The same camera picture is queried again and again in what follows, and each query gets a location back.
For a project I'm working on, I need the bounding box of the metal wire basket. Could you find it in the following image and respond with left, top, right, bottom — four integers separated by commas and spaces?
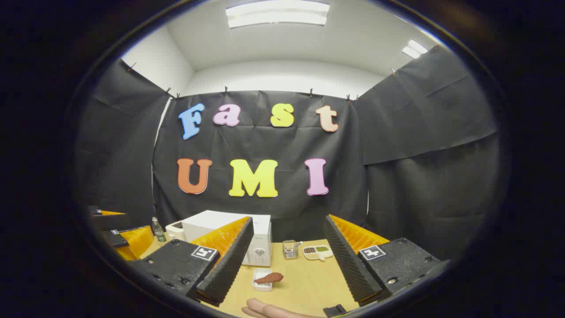
282, 240, 301, 260

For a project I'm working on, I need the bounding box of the small white rectangular dish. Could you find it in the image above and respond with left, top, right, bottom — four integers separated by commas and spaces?
252, 268, 273, 292

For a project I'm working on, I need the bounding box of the white microwave oven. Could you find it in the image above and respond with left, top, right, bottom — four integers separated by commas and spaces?
182, 210, 272, 267

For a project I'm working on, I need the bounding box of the white divided bean plate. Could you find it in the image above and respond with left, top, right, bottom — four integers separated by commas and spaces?
302, 245, 334, 261

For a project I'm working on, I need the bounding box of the white toaster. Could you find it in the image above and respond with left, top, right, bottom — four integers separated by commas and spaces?
166, 221, 184, 241

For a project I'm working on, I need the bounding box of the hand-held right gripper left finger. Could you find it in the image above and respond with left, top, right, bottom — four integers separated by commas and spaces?
132, 216, 255, 307

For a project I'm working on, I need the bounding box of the small ceiling light panel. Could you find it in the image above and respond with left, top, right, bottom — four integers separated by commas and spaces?
402, 40, 429, 59

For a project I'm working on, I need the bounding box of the large ceiling light panel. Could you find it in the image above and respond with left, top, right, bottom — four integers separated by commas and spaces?
226, 0, 330, 29

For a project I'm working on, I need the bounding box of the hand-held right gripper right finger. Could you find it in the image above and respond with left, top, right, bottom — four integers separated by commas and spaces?
324, 214, 451, 307

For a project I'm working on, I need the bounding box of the clear green-label plastic bottle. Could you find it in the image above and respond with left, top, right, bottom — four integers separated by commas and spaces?
151, 216, 167, 242

